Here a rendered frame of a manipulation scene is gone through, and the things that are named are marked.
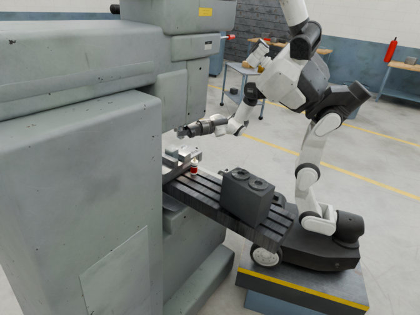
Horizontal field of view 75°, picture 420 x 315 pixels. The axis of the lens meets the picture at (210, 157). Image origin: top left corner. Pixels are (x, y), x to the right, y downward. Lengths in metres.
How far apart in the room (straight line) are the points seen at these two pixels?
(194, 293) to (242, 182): 0.96
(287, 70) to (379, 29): 7.22
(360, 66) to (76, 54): 8.16
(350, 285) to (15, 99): 1.93
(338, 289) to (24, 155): 1.79
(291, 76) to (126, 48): 0.79
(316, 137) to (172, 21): 0.94
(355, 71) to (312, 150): 7.13
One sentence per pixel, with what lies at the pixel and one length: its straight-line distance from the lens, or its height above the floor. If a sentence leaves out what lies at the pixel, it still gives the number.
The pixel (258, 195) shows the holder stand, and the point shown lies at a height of 1.14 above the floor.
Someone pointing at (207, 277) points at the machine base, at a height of 0.20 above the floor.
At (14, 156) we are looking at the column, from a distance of 0.74.
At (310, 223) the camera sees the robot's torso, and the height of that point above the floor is 0.69.
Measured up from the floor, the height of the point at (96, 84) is 1.61.
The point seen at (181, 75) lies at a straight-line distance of 1.18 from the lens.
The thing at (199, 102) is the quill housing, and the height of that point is 1.42.
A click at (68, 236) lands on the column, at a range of 0.93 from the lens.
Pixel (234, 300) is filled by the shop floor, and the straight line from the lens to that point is 2.23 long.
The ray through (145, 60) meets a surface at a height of 1.66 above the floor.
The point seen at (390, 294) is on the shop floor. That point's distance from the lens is 2.75.
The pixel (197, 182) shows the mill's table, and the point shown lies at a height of 0.95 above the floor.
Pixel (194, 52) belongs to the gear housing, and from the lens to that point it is 1.22.
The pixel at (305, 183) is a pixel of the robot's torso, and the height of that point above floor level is 0.97.
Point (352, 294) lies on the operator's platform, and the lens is 2.03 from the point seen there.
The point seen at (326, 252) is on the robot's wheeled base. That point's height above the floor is 0.57.
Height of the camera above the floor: 1.87
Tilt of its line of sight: 31 degrees down
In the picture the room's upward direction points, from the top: 6 degrees clockwise
